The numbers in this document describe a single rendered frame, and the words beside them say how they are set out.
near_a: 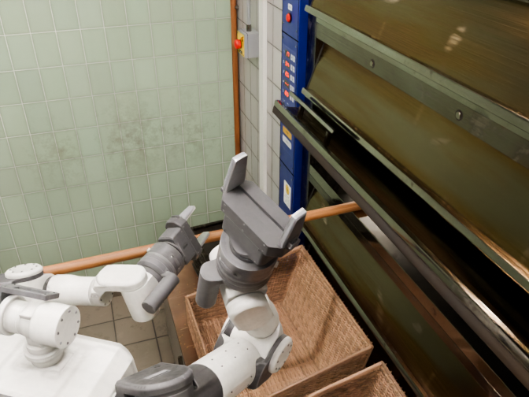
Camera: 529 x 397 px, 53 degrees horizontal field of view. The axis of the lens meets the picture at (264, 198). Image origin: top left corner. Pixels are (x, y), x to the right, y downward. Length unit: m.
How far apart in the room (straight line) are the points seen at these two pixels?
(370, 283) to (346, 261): 0.14
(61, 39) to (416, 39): 1.67
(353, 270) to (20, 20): 1.68
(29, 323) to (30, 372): 0.10
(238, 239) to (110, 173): 2.06
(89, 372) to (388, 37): 0.95
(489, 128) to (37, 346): 0.88
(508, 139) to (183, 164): 1.99
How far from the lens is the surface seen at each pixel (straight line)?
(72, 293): 1.25
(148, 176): 2.78
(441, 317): 1.36
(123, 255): 1.47
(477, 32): 1.11
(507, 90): 1.02
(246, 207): 0.69
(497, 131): 1.07
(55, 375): 0.94
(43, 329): 0.87
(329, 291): 1.87
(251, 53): 2.28
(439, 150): 1.23
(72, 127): 2.64
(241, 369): 0.99
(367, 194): 1.23
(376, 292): 1.62
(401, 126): 1.34
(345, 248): 1.76
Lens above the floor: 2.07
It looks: 32 degrees down
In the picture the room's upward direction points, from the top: straight up
